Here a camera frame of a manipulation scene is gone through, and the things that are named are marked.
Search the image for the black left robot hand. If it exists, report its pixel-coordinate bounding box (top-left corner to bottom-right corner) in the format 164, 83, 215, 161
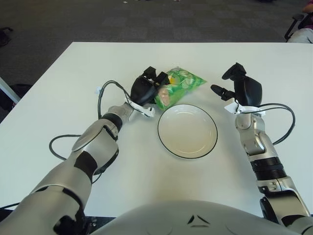
130, 66, 172, 107

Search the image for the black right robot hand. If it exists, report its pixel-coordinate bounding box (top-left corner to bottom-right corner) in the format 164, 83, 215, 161
210, 63, 263, 107

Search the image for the green chips snack bag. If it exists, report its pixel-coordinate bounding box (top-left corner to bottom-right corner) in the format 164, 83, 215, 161
154, 66, 208, 111

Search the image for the white plate with black rim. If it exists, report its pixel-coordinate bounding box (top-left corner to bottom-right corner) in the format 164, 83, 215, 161
157, 104, 218, 160

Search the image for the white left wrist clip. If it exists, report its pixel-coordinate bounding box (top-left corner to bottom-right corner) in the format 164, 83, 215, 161
124, 100, 156, 118

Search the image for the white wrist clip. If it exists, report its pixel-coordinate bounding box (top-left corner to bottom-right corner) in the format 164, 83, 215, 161
224, 101, 266, 116
124, 100, 156, 118

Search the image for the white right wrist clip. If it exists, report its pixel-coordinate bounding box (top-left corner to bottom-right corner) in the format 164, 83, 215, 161
224, 101, 266, 116

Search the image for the black bag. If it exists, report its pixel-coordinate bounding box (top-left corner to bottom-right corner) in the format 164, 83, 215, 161
0, 84, 32, 111

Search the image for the grey robot torso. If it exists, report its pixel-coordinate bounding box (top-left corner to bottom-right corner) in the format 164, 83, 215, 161
90, 200, 304, 235

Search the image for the white desk leg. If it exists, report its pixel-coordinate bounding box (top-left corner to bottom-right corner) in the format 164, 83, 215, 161
0, 77, 22, 102

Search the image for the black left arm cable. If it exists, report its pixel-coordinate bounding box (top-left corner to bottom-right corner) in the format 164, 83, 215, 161
48, 80, 134, 177

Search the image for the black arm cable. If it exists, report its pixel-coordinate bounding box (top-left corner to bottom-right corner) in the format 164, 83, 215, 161
48, 80, 134, 177
259, 102, 296, 145

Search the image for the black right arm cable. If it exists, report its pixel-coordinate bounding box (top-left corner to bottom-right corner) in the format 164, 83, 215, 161
259, 102, 296, 145

